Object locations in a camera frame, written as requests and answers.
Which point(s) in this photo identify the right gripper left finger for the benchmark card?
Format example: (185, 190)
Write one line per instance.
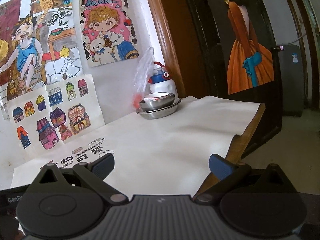
(92, 177)

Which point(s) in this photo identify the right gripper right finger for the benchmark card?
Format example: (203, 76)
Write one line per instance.
(229, 175)

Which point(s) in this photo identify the steel plate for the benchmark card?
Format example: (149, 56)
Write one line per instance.
(159, 113)

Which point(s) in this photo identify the white ceramic bowl front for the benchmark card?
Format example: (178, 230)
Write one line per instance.
(155, 96)

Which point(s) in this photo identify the white printed table mat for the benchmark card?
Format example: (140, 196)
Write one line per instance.
(164, 156)

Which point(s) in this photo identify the colourful houses drawing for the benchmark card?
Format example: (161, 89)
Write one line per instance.
(48, 118)

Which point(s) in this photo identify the grey appliance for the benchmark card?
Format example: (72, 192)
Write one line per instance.
(292, 79)

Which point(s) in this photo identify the white blue water bottle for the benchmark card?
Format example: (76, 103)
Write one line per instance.
(161, 81)

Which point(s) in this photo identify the clear plastic bag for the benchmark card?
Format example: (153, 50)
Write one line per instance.
(143, 73)

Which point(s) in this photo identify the orange dress lady painting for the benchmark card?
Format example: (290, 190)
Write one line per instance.
(245, 40)

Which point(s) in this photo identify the girl with bear drawing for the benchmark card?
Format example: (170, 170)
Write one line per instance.
(108, 34)

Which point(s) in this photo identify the boy on bench drawing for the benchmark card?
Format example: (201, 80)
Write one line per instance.
(38, 46)

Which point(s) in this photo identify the wooden door frame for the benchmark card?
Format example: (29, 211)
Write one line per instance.
(166, 43)

